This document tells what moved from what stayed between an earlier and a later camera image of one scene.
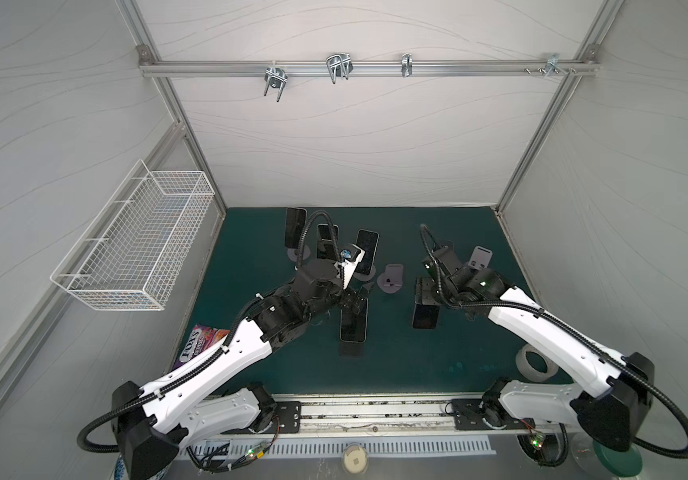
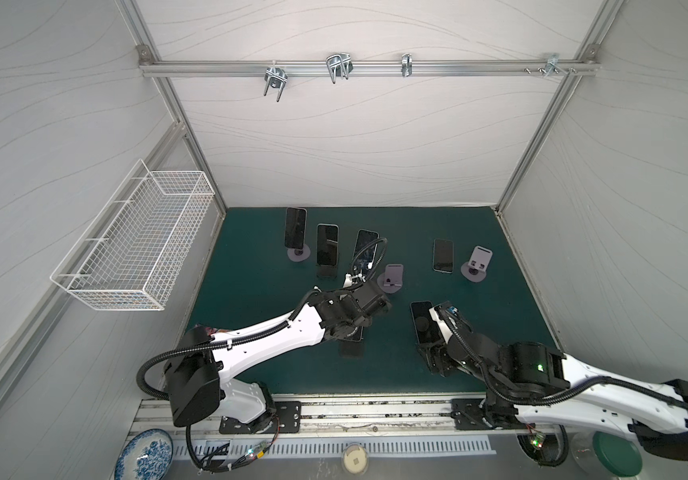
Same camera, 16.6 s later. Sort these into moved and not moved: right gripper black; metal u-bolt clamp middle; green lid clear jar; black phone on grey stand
Moved: right gripper black
Not moved: black phone on grey stand; green lid clear jar; metal u-bolt clamp middle
